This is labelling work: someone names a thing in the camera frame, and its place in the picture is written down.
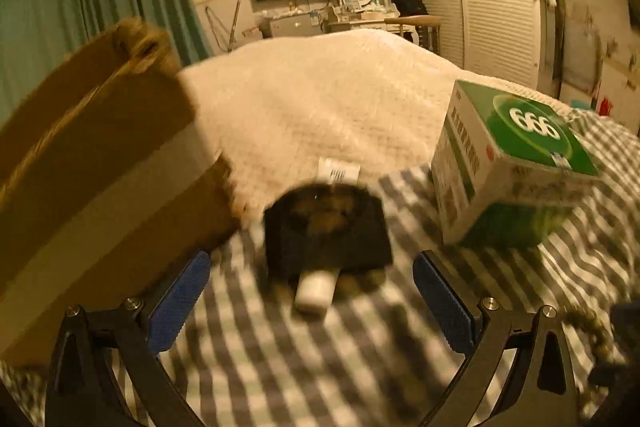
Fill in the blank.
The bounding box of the grey checked bedsheet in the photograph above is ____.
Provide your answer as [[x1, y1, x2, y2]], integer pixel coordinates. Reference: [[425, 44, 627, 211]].
[[0, 107, 640, 427]]

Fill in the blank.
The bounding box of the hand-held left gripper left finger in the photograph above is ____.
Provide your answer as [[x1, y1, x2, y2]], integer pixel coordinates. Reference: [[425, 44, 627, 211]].
[[45, 249, 212, 427]]

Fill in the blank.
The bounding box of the small white cabinet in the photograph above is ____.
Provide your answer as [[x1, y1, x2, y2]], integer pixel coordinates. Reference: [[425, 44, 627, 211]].
[[269, 14, 318, 40]]

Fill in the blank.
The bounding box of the folding drying rack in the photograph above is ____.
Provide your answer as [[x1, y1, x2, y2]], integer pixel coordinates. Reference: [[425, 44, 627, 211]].
[[204, 0, 243, 52]]

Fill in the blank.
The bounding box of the black square box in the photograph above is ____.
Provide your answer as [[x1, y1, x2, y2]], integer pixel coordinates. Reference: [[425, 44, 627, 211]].
[[262, 181, 395, 280]]

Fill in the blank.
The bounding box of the wooden chair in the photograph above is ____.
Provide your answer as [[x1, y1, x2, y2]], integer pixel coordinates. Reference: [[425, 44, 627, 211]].
[[384, 14, 443, 55]]

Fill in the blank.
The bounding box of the small white block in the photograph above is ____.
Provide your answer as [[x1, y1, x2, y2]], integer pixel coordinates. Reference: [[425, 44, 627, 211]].
[[294, 269, 341, 314]]

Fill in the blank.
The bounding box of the white barcode tag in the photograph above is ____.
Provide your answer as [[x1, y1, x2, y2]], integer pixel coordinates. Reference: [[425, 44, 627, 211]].
[[317, 157, 361, 185]]

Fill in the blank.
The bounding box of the brown cardboard box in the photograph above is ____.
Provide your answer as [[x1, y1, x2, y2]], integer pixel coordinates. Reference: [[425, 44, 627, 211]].
[[0, 16, 251, 368]]

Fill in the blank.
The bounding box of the white textured blanket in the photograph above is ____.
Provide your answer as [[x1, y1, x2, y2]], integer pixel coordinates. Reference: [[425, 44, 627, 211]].
[[177, 28, 576, 218]]

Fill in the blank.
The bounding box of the black backpack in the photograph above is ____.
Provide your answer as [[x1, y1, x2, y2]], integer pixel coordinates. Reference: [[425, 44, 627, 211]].
[[389, 0, 430, 18]]

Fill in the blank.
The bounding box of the brown bead string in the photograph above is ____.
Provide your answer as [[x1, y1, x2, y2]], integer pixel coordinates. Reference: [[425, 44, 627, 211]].
[[564, 311, 610, 360]]

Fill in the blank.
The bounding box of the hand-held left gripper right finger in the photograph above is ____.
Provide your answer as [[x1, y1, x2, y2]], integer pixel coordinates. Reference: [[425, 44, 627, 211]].
[[412, 251, 578, 427]]

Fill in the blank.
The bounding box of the green and white medicine box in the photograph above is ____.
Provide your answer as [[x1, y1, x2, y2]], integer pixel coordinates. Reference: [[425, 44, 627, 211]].
[[431, 79, 603, 249]]

